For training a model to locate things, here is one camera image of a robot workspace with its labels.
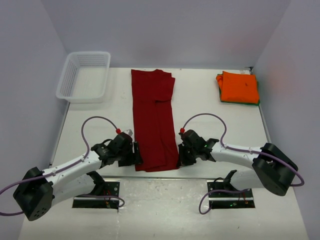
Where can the folded orange t shirt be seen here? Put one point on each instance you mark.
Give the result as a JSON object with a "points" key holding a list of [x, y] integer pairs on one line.
{"points": [[238, 86]]}

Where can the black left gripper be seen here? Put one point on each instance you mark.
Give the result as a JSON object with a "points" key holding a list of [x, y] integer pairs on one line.
{"points": [[133, 157]]}

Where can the white plastic basket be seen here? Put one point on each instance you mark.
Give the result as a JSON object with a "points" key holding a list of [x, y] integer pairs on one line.
{"points": [[84, 77]]}

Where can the folded green t shirt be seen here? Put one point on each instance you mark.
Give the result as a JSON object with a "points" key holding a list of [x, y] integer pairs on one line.
{"points": [[257, 102]]}

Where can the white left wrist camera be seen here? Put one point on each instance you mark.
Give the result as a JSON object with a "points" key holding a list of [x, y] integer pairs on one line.
{"points": [[129, 132]]}

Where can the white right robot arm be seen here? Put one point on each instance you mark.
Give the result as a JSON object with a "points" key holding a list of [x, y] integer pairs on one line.
{"points": [[267, 166]]}

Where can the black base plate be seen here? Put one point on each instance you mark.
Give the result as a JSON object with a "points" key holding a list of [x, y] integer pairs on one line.
{"points": [[106, 188], [223, 200]]}

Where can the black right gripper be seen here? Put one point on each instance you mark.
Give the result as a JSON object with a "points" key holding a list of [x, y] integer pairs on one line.
{"points": [[183, 161]]}

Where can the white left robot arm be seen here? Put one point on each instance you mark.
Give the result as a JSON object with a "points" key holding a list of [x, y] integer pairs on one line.
{"points": [[40, 190]]}

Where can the dark red t shirt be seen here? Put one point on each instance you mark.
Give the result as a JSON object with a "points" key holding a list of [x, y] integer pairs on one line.
{"points": [[154, 131]]}

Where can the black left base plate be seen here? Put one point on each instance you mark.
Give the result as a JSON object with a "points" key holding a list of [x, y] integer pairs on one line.
{"points": [[106, 188]]}

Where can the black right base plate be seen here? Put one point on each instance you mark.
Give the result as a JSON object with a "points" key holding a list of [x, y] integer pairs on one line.
{"points": [[223, 200]]}

